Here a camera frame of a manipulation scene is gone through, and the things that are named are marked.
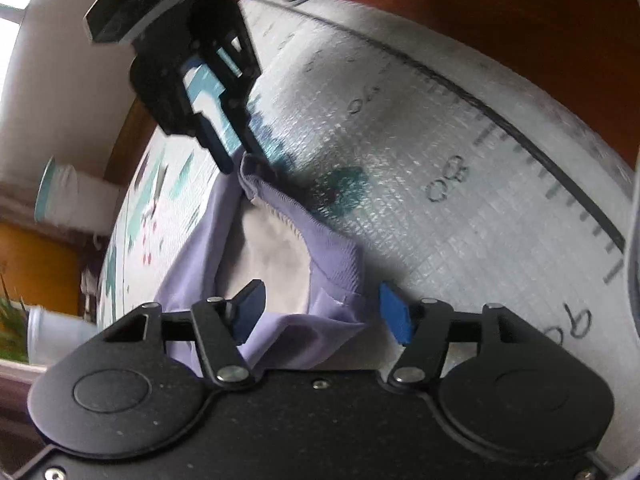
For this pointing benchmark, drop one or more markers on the cartoon animal printed play mat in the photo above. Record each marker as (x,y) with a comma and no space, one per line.
(425,160)

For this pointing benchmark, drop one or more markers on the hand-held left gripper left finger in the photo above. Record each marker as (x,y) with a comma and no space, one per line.
(247,310)

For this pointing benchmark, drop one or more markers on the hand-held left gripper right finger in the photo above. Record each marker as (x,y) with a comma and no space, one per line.
(395,317)

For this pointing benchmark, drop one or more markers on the white bucket with teal rim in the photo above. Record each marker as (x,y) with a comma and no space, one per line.
(80,197)

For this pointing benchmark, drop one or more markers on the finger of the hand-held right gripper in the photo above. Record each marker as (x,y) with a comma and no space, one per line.
(215,145)
(252,140)

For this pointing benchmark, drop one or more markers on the green plant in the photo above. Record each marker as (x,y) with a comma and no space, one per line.
(12,325)

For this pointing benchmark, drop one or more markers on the purple and beige sweatshirt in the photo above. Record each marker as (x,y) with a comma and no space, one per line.
(320,255)

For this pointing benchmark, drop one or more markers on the white plastic bin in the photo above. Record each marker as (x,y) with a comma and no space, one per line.
(60,335)

